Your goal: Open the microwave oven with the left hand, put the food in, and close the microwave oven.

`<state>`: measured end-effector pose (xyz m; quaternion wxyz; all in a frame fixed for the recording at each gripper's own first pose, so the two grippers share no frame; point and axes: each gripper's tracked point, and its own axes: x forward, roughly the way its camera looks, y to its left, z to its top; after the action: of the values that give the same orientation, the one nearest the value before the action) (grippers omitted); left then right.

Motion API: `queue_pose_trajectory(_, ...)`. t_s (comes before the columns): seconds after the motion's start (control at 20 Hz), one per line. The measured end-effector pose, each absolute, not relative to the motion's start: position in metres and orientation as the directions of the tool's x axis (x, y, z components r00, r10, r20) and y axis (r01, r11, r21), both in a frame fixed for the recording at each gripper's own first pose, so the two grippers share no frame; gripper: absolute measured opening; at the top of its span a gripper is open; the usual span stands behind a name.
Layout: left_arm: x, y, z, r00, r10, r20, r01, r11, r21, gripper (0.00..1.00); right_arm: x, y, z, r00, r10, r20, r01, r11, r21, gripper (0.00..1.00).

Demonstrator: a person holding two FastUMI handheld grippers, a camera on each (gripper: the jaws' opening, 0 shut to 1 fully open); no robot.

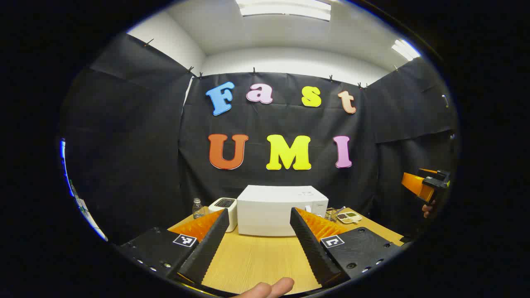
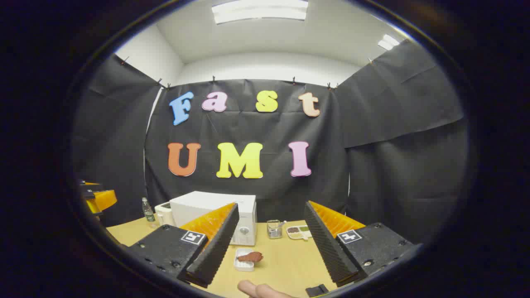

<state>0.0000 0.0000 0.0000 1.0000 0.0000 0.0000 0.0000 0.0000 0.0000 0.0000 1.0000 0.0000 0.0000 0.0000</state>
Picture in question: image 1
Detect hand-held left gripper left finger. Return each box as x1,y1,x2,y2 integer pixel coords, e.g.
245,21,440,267
118,208,230,285

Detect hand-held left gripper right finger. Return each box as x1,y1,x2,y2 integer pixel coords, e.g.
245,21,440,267
289,207,405,288

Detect white microwave oven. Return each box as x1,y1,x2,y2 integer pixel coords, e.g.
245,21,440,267
236,185,329,237

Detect small beige food tray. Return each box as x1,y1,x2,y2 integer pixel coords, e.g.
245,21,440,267
337,211,363,224

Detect white toaster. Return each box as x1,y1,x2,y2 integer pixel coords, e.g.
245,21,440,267
208,197,238,233

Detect small ceiling light panel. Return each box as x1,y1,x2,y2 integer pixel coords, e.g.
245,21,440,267
391,38,422,62

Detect long ceiling light panel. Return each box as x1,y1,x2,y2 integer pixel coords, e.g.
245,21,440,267
235,0,332,22

